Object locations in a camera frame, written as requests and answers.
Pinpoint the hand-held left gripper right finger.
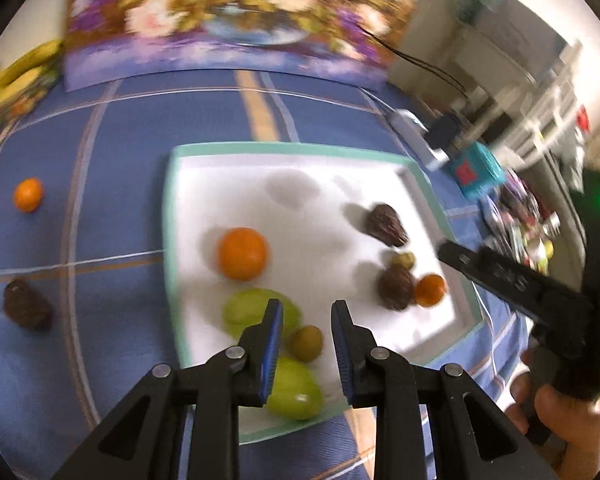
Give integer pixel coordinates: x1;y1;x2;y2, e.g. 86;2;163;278
330;300;561;480

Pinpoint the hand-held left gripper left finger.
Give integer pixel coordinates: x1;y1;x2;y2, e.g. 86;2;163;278
50;298;285;480

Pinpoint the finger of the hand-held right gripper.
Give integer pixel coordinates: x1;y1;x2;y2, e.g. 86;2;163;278
437;240;593;331

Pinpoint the brown kiwi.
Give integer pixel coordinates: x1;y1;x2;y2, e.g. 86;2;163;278
290;325;324;362

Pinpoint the green mango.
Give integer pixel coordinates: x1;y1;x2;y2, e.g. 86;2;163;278
222;287;302;341
266;357;324;421

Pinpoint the brown ridged fruit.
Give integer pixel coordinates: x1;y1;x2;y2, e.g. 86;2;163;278
2;278;53;332
365;203;410;247
377;265;415;311

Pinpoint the large orange with stem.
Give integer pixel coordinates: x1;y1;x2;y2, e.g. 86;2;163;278
216;227;270;281

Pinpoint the white tray with green rim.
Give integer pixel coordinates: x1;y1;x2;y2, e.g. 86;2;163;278
162;141;486;445

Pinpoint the person's right hand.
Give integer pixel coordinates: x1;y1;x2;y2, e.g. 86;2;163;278
505;347;600;480

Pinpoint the pile of colourful packets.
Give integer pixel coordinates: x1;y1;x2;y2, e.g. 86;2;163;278
480;167;563;273

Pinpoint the teal box with red label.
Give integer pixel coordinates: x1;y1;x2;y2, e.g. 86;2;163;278
448;141;506;200

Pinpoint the dark blue adapter box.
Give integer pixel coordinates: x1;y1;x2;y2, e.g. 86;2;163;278
426;114;463;151

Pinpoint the white power strip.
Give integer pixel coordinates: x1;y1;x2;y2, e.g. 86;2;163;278
387;110;451;171

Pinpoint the white shelving unit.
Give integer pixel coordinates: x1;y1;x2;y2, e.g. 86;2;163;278
405;0;586;171

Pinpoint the blue plaid tablecloth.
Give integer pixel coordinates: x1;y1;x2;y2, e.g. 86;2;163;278
0;67;531;480

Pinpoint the floral painting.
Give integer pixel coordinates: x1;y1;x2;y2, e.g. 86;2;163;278
62;0;421;93

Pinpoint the banana bunch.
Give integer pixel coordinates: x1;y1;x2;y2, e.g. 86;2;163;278
0;39;63;116

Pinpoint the black cable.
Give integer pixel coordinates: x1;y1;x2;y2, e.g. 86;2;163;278
357;25;473;98

